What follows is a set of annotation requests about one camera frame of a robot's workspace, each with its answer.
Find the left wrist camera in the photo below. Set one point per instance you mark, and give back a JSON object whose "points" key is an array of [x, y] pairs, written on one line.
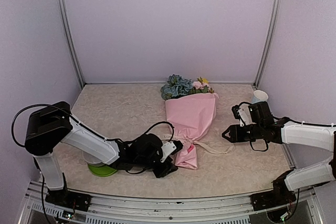
{"points": [[170, 148]]}

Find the pink wrapping paper sheet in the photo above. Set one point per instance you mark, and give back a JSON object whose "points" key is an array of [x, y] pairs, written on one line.
{"points": [[191, 116]]}

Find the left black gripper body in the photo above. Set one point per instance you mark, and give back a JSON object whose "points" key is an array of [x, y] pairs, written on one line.
{"points": [[143, 162]]}

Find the right aluminium frame post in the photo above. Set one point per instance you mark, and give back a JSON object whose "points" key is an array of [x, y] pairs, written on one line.
{"points": [[267, 45]]}

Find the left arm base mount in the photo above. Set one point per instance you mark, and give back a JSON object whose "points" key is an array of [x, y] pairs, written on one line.
{"points": [[69, 199]]}

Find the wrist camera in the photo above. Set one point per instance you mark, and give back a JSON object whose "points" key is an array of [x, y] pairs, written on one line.
{"points": [[170, 148], [241, 115]]}

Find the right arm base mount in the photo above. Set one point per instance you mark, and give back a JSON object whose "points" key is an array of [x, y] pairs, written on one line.
{"points": [[270, 199]]}

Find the white ceramic bowl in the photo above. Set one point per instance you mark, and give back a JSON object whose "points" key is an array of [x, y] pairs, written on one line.
{"points": [[91, 160]]}

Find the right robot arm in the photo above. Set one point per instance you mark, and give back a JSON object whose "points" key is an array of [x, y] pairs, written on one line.
{"points": [[311, 145]]}

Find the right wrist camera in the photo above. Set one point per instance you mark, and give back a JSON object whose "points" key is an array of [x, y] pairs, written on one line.
{"points": [[241, 115]]}

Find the yellow fake flower stem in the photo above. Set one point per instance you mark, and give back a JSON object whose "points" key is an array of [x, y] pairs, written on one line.
{"points": [[203, 80]]}

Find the left aluminium frame post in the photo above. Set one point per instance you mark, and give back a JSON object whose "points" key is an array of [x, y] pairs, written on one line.
{"points": [[70, 43]]}

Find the aluminium frame post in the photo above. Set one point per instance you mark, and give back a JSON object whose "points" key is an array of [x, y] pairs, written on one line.
{"points": [[267, 45], [70, 43]]}

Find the light blue mug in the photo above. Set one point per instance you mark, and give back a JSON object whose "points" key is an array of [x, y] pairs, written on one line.
{"points": [[259, 96]]}

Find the front aluminium rail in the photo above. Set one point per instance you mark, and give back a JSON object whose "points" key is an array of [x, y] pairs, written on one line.
{"points": [[118, 209]]}

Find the blue fake flower bunch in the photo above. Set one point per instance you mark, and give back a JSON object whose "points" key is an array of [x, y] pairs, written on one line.
{"points": [[176, 87]]}

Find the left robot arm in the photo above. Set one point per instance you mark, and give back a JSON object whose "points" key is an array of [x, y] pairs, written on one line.
{"points": [[52, 124]]}

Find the pale pink fake flower stem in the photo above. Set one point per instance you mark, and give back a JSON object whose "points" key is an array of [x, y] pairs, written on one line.
{"points": [[201, 88]]}

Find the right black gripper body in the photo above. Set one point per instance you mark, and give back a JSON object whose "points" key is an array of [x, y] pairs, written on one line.
{"points": [[255, 133]]}

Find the beige printed ribbon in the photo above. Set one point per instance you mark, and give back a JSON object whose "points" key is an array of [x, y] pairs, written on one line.
{"points": [[208, 148]]}

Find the green plastic plate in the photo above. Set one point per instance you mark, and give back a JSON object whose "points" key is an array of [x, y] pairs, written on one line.
{"points": [[102, 171]]}

